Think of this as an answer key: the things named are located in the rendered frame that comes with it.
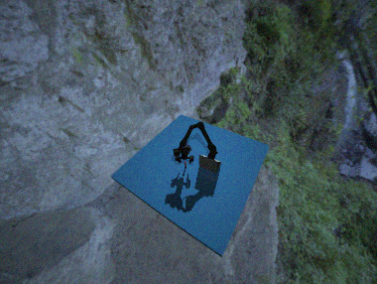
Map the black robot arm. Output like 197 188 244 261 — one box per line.
173 121 217 160

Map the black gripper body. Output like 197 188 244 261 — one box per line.
175 153 194 161

